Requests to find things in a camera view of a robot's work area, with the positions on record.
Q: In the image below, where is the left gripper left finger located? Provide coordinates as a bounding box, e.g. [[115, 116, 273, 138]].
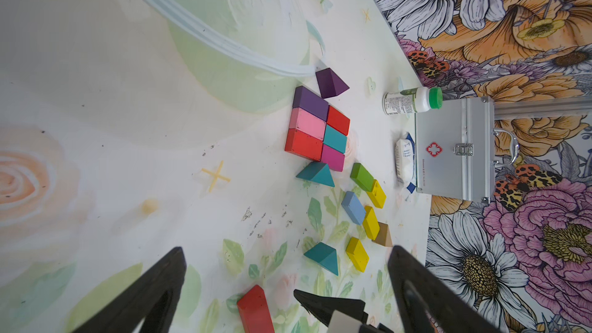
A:
[[75, 247, 187, 332]]

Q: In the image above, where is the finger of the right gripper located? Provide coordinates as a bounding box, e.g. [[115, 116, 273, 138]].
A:
[[293, 289, 368, 326]]

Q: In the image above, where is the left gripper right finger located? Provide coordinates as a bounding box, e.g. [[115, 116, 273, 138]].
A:
[[388, 246, 499, 332]]

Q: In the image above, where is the teal triangular block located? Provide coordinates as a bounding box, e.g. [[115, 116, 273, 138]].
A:
[[305, 242, 339, 276]]

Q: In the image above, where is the red block cluster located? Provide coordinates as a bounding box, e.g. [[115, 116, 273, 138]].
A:
[[237, 285, 275, 333]]

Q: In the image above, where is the tan triangular block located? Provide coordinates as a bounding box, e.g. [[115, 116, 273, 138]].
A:
[[373, 222, 393, 248]]

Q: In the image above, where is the yellow block cluster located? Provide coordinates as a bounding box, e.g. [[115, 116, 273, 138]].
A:
[[362, 206, 380, 241]]

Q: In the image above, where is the light blue block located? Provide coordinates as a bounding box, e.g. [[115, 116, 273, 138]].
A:
[[341, 191, 366, 225]]

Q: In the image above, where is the teal triangle cluster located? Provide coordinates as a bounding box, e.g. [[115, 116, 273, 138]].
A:
[[296, 162, 335, 187]]

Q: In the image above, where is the green rectangular block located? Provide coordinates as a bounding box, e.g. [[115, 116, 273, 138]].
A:
[[350, 162, 375, 192]]

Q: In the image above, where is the magenta rectangular block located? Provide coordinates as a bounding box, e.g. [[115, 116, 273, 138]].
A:
[[321, 144, 345, 172]]

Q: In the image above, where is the red rectangular block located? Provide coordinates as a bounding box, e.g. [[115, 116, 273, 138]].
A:
[[327, 106, 351, 136], [285, 129, 323, 161]]

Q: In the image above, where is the teal rectangular block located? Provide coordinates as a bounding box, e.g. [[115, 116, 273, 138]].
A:
[[323, 125, 347, 154]]

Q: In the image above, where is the pink rectangular block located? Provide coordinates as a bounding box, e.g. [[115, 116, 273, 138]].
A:
[[289, 108, 326, 140]]

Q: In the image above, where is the dark purple rectangular block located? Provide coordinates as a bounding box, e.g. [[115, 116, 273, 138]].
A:
[[292, 86, 329, 121]]

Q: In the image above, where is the purple triangular block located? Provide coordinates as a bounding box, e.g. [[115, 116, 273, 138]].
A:
[[315, 68, 349, 99]]

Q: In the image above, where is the blue white plastic packet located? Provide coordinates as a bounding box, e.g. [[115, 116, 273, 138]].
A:
[[395, 133, 416, 194]]

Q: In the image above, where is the silver metal case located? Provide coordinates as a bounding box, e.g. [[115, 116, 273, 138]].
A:
[[414, 97, 520, 204]]

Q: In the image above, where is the white bottle green cap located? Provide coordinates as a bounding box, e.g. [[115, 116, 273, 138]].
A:
[[382, 86, 443, 115]]

